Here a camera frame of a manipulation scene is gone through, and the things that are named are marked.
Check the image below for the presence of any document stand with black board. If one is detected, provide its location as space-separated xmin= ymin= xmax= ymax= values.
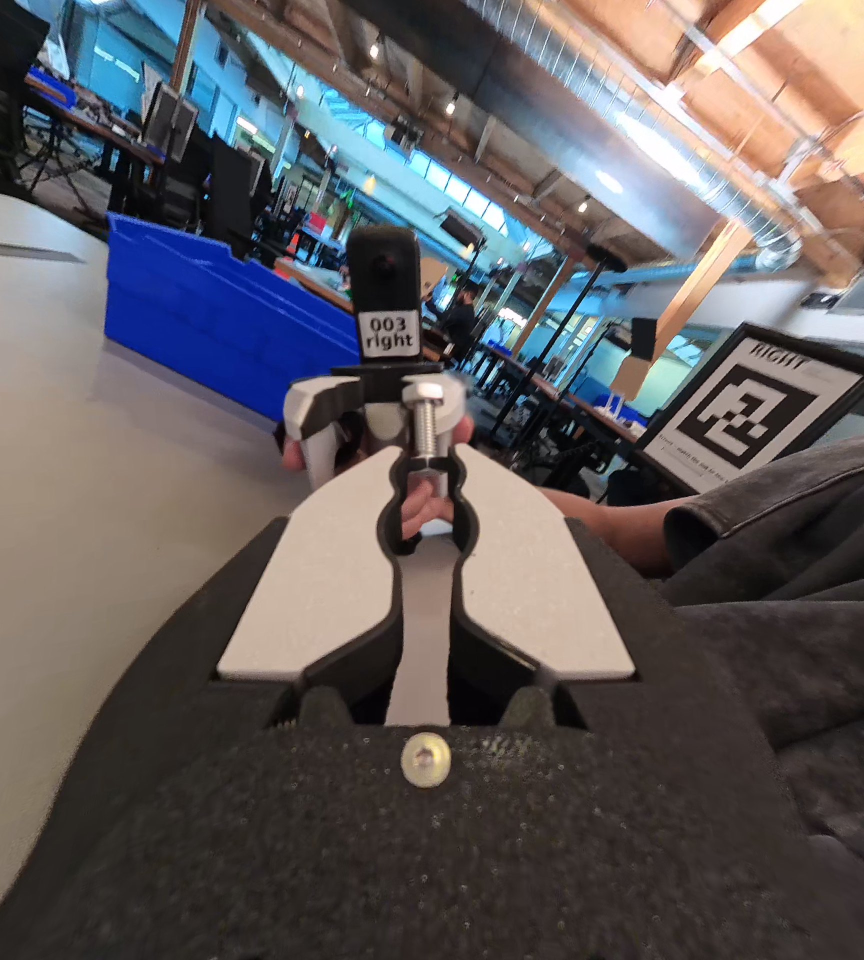
xmin=610 ymin=317 xmax=663 ymax=404

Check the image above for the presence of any computer monitor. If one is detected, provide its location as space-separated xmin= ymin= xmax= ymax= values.
xmin=139 ymin=81 xmax=201 ymax=165

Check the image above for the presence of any medium steel bolt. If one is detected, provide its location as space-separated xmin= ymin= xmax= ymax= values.
xmin=404 ymin=377 xmax=453 ymax=498

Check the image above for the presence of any person's right hand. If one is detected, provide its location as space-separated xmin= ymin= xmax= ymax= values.
xmin=278 ymin=416 xmax=476 ymax=543

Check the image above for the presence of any framed marker sign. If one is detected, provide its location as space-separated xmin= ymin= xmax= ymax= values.
xmin=633 ymin=321 xmax=864 ymax=498

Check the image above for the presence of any blue plastic bin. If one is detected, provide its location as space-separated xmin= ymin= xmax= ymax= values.
xmin=104 ymin=211 xmax=362 ymax=423

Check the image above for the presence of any silver air duct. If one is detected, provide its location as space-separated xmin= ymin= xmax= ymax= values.
xmin=477 ymin=0 xmax=806 ymax=273

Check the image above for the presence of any black hanging panel light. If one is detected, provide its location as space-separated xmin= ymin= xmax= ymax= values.
xmin=434 ymin=208 xmax=480 ymax=246

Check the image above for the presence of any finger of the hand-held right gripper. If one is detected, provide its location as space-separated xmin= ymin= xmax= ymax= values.
xmin=282 ymin=375 xmax=364 ymax=490
xmin=364 ymin=373 xmax=472 ymax=447

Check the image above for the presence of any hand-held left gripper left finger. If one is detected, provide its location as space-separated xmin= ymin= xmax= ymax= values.
xmin=215 ymin=444 xmax=410 ymax=725

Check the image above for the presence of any person's dark shirt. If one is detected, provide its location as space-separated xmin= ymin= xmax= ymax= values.
xmin=660 ymin=431 xmax=864 ymax=960

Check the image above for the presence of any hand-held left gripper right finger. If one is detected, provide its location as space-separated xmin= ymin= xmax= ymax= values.
xmin=447 ymin=442 xmax=637 ymax=725

